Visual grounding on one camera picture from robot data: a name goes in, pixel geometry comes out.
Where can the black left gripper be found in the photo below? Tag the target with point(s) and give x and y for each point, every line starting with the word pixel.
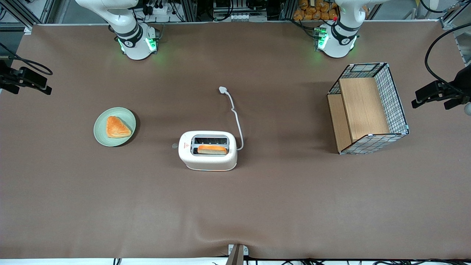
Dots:
pixel 460 82

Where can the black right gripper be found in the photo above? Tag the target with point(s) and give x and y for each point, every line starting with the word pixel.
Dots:
pixel 4 76

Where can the white two-slot toaster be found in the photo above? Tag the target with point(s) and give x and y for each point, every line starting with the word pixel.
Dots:
pixel 206 162

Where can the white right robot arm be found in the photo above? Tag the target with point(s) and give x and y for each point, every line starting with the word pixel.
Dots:
pixel 128 33

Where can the light wooden shelf board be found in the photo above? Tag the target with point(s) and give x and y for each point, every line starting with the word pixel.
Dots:
pixel 362 106

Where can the pale green round plate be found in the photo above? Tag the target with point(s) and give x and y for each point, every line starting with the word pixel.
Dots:
pixel 101 132

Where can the triangular golden pastry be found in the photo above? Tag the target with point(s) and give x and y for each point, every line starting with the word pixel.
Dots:
pixel 117 127

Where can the white power strip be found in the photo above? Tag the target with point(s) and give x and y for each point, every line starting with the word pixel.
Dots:
pixel 158 9

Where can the bag of bread rolls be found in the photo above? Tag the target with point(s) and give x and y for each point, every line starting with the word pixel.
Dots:
pixel 312 9

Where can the toast bread slice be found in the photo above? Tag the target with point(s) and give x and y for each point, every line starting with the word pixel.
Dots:
pixel 212 149

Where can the brown table mat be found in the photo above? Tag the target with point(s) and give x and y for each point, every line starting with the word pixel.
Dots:
pixel 257 202

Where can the grey electronics box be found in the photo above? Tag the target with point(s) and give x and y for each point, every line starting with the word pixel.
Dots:
pixel 239 16

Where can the aluminium frame profile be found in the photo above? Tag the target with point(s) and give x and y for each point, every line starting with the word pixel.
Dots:
pixel 450 18
pixel 287 9
pixel 187 9
pixel 22 13

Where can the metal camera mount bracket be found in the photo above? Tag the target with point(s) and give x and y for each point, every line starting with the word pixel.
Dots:
pixel 237 255

